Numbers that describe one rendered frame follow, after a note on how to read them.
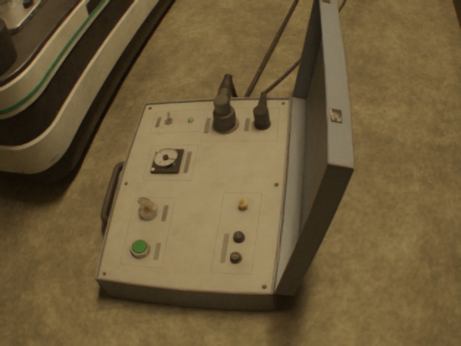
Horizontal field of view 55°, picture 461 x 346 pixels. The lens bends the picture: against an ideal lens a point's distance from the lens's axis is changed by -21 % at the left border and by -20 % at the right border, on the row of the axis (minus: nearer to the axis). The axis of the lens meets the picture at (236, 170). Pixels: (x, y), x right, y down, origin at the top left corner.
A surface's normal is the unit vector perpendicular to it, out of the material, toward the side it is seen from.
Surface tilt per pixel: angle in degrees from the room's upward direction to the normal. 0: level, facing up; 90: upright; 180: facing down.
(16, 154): 90
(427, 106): 0
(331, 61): 15
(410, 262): 0
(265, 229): 0
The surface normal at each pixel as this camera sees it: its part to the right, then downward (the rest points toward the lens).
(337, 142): 0.11, -0.63
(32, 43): -0.15, -0.65
